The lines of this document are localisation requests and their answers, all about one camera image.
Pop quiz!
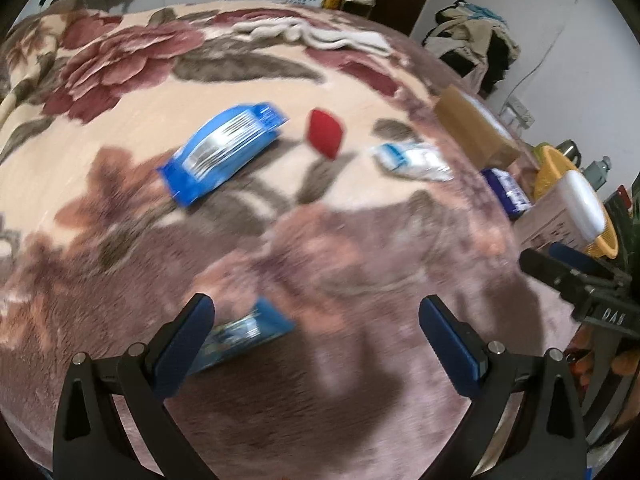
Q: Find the white blue gauze packet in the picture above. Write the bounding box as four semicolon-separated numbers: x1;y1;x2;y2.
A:
372;141;454;182

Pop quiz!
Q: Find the dark blue snack packet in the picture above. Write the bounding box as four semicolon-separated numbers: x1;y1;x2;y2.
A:
188;297;295;375

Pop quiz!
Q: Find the red makeup sponge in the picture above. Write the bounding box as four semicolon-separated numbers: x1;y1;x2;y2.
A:
306;108;344;160

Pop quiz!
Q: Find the blue wet wipes pack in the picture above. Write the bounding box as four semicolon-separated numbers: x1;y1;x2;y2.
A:
158;103;288;207

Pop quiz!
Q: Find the person's right hand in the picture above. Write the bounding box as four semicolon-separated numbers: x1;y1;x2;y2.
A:
569;328;640;391

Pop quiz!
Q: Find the white lidded jar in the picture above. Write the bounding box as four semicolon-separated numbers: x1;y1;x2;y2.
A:
513;170;606;252

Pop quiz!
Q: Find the dark blue tissue pack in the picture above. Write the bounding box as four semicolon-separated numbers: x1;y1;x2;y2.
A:
480;168;532;220

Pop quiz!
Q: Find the teal thermos flask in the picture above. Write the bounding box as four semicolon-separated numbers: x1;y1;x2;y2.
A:
582;156;612;191

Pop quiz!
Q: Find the orange plastic basket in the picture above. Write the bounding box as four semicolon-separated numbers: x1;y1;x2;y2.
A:
533;144;620;260

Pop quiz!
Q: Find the steel electric kettle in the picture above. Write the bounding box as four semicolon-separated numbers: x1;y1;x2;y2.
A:
555;140;582;167

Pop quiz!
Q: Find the brown cardboard box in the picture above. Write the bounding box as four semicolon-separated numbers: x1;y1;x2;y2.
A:
434;86;521;170

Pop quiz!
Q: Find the pile of clothes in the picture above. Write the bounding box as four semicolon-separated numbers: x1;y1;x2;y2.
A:
422;0;521;98

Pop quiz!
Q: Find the floral fleece blanket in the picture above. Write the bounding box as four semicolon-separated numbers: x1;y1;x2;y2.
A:
1;2;576;479

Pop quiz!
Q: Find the white folded towel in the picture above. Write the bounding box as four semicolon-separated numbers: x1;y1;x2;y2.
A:
232;18;393;58

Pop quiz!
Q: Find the wall power strip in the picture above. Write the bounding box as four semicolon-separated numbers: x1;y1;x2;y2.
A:
500;96;535;129

